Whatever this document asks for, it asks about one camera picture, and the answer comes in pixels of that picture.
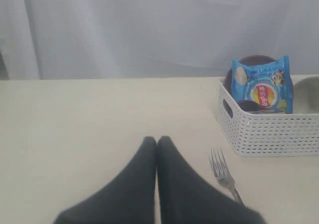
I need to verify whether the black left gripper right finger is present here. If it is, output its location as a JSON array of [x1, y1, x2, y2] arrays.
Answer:
[[157, 136, 265, 224]]

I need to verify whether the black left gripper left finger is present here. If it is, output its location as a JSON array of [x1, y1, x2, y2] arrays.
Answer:
[[55, 136, 157, 224]]

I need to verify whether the silver metal fork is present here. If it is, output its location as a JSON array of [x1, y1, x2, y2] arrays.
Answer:
[[210, 148, 244, 206]]

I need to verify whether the white perforated plastic basket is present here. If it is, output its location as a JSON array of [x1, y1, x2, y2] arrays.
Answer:
[[216, 75, 319, 157]]

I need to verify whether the blue Lay's chips bag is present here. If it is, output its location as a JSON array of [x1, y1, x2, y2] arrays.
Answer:
[[231, 56, 293, 113]]

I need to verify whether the brown wooden plate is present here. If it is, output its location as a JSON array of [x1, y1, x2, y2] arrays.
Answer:
[[223, 55, 276, 94]]

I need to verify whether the white background curtain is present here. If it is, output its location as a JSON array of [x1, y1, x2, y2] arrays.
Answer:
[[0, 0, 319, 80]]

